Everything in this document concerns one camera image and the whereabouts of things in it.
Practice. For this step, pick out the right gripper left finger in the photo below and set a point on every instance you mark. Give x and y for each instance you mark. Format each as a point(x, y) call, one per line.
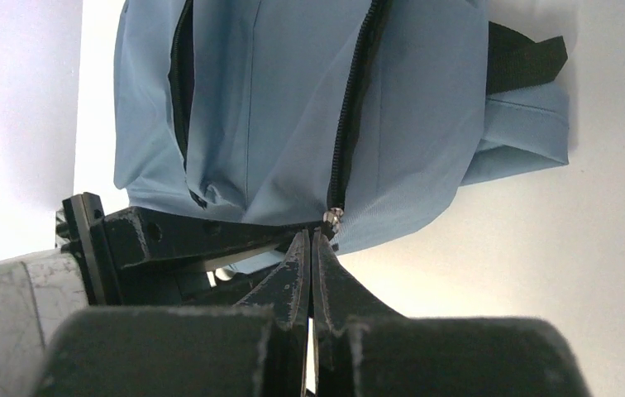
point(256, 347)

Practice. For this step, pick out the blue-grey backpack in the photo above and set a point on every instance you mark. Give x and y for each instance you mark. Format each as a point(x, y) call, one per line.
point(275, 112)

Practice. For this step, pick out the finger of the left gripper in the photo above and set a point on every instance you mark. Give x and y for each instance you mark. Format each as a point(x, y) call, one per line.
point(175, 283)
point(141, 238)

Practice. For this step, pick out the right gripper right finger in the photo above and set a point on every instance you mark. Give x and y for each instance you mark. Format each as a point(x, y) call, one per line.
point(365, 348)

